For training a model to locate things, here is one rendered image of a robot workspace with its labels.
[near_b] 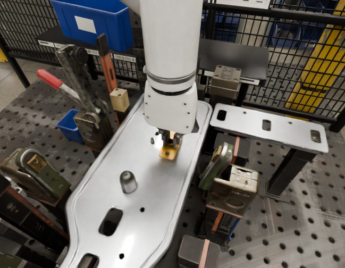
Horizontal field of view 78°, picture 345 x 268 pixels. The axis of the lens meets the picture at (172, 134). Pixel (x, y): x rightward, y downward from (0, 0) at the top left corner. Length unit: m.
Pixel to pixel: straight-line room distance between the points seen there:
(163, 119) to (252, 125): 0.28
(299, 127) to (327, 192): 0.37
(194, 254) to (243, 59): 0.63
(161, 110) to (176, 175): 0.15
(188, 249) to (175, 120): 0.23
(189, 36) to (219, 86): 0.36
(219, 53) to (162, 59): 0.53
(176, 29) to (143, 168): 0.30
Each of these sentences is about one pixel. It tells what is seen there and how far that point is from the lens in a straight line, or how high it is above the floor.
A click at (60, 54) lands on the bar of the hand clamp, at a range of 0.47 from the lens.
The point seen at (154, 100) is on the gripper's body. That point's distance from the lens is 0.39.
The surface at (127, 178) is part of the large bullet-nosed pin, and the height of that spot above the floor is 1.04.
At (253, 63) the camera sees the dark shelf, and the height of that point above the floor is 1.03.
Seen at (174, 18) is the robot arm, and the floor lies 1.31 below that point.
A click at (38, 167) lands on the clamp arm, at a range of 0.46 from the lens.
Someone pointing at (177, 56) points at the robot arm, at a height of 1.26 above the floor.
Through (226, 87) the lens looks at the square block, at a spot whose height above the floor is 1.04.
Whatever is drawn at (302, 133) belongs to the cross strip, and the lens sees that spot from 0.64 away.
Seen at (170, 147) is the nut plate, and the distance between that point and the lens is 0.50.
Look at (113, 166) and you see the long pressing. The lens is 0.50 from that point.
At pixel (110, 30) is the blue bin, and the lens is 0.84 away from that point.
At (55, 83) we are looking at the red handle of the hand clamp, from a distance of 0.55.
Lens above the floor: 1.40
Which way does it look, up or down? 48 degrees down
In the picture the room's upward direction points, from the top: straight up
